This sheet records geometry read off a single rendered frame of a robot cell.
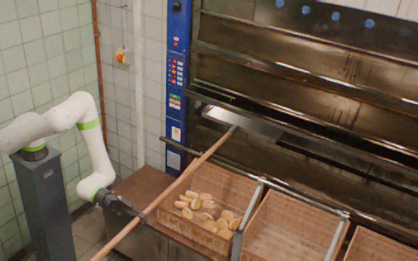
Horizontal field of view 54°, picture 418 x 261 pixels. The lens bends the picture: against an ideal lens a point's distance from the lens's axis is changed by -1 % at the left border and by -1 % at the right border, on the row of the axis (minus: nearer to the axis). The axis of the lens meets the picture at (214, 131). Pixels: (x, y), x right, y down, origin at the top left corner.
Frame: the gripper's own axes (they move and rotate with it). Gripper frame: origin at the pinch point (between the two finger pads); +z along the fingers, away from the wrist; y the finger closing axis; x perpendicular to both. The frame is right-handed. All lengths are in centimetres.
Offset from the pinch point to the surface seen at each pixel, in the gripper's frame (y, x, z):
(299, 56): -61, -99, 32
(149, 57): -31, -100, -73
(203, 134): 14, -101, -26
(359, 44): -76, -100, 62
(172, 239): 63, -45, -11
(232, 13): -75, -101, -13
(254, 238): 58, -74, 34
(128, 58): -27, -96, -89
